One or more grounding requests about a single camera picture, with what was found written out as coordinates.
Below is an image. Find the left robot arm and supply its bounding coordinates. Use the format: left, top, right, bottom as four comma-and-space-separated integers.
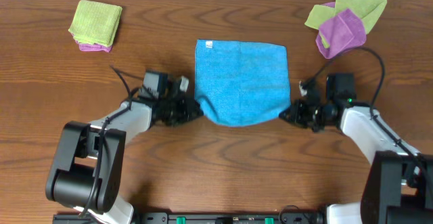
45, 84, 203, 223

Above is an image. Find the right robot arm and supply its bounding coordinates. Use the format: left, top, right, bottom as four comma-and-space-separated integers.
279, 73, 432, 223

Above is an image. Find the blue microfiber cloth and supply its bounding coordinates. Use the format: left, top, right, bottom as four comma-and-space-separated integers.
194, 40, 291, 127

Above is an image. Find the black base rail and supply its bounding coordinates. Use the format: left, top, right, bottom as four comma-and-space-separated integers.
52, 210, 327, 224

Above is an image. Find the folded purple cloth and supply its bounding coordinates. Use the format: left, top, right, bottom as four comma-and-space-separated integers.
74, 37, 112, 52

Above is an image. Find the folded green cloth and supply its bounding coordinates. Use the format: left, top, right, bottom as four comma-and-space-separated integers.
68, 0, 122, 47

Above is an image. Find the crumpled green cloth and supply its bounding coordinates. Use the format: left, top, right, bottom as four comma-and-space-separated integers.
305, 0, 387, 35

